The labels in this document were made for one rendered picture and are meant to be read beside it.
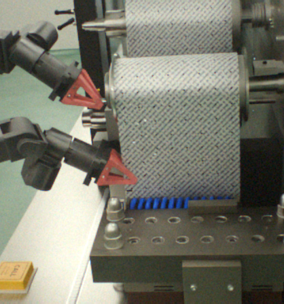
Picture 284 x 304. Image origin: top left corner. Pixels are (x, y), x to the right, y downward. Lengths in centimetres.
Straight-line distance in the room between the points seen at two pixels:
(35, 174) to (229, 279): 44
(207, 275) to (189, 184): 23
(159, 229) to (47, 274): 28
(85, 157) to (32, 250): 29
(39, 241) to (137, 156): 35
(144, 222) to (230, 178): 20
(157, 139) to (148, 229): 18
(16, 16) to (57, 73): 593
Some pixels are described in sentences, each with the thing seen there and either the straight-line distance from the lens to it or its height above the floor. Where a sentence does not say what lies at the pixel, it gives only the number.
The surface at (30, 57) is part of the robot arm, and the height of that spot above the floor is 134.
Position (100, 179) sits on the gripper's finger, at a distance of 110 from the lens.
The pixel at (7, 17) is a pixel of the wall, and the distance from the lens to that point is 706.
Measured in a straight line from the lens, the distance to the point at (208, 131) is 106.
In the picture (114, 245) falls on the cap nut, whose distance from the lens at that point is 99.
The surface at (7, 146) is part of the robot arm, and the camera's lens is 105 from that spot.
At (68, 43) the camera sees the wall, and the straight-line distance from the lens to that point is 691.
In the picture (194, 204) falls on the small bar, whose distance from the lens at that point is 107.
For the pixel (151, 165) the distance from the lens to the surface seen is 110.
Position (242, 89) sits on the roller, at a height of 126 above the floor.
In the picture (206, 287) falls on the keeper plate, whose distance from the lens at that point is 98.
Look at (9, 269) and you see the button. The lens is 118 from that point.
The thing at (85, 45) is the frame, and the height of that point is 128.
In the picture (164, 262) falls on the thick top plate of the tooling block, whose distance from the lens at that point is 97.
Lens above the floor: 158
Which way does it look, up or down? 24 degrees down
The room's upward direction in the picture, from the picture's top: 5 degrees counter-clockwise
